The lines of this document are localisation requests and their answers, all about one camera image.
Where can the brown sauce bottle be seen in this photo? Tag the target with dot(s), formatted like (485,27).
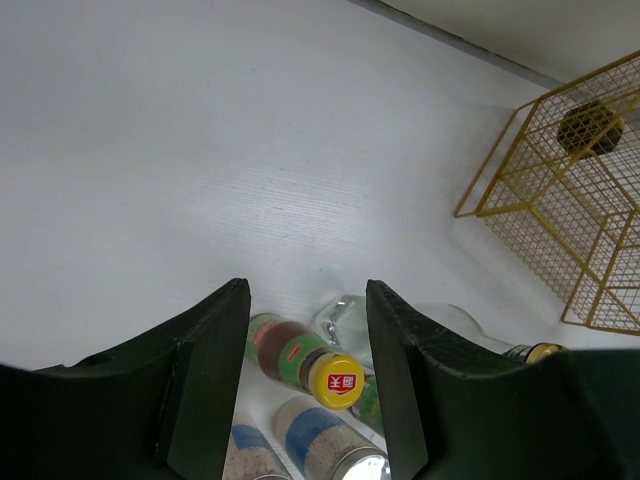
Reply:
(292,354)
(367,408)

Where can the brown sauce bottle near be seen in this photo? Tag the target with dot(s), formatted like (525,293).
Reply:
(367,408)

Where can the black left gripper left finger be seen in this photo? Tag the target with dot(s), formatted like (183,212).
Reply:
(158,406)

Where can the gold wire basket rack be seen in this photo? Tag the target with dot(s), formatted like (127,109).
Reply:
(573,221)

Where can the glass oil bottle dark liquid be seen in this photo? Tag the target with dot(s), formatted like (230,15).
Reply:
(595,125)

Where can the brown sauce bottle far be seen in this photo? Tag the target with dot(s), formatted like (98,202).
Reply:
(292,354)

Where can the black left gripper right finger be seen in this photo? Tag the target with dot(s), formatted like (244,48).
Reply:
(452,409)

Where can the spice jar silver lid left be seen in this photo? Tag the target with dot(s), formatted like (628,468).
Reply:
(249,455)

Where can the spice jar silver lid right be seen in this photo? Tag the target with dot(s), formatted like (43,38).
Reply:
(323,446)

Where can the spice jar silver lid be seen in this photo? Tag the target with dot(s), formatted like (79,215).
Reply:
(323,446)
(249,455)

